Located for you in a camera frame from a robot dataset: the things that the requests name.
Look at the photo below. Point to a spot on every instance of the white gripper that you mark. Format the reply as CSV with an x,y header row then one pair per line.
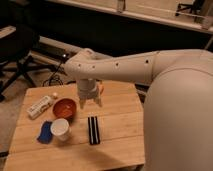
x,y
88,89

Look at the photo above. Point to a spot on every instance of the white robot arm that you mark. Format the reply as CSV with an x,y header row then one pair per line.
x,y
178,107

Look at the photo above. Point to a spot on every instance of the orange carrot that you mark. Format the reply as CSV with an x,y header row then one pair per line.
x,y
101,87

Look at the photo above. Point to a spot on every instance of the orange bowl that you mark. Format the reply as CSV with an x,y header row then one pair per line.
x,y
65,108

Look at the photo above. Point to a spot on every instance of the black striped eraser block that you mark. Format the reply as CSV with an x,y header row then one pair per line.
x,y
93,129

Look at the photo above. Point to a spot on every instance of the white paper cup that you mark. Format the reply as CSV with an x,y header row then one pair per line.
x,y
60,129

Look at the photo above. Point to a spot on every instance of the white bottle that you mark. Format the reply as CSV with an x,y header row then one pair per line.
x,y
39,106

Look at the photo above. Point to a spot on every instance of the blue cloth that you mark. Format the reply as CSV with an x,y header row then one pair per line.
x,y
45,135

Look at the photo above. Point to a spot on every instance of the black office chair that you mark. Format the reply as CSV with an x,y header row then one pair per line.
x,y
14,56

